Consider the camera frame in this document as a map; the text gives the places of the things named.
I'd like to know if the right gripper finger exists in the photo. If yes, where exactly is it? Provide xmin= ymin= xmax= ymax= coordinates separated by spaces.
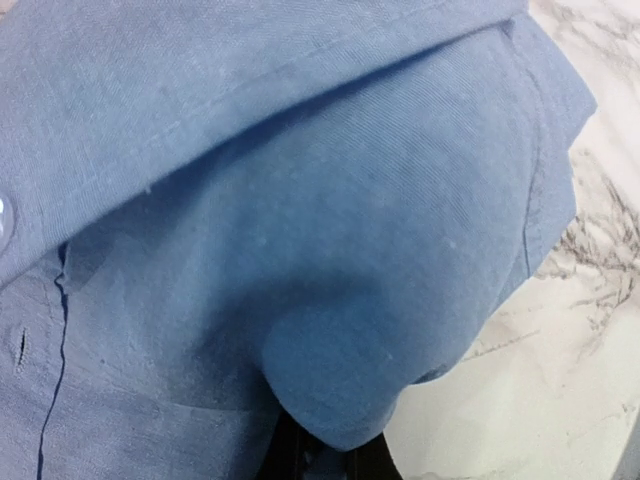
xmin=259 ymin=404 xmax=400 ymax=480

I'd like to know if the light blue long sleeve shirt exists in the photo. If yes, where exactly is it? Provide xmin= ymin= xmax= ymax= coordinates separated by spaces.
xmin=1 ymin=1 xmax=596 ymax=479

